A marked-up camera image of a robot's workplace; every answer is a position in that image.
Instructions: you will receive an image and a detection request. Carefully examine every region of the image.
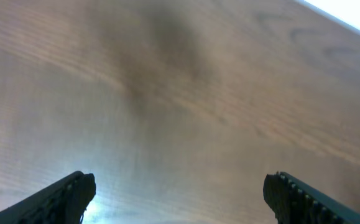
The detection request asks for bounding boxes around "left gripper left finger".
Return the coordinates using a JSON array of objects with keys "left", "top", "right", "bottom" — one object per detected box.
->
[{"left": 0, "top": 171, "right": 96, "bottom": 224}]

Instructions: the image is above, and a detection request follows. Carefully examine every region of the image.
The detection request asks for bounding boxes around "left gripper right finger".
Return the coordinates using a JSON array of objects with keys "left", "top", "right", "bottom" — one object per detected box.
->
[{"left": 263, "top": 172, "right": 360, "bottom": 224}]

